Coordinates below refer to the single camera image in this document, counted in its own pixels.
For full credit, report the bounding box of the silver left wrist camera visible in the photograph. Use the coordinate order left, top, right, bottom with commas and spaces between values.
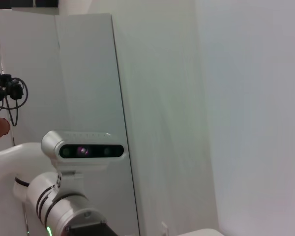
41, 130, 125, 179

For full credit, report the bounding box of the white partition panel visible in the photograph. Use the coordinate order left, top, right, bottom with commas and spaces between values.
54, 13, 141, 236

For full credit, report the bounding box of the black camera rig with cables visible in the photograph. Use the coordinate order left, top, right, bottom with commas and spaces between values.
0, 48, 29, 127

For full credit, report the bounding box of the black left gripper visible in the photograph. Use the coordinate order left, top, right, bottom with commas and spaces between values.
65, 219, 124, 236

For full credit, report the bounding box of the thin pole with green light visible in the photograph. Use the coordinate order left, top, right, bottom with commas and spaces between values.
22, 201, 30, 236

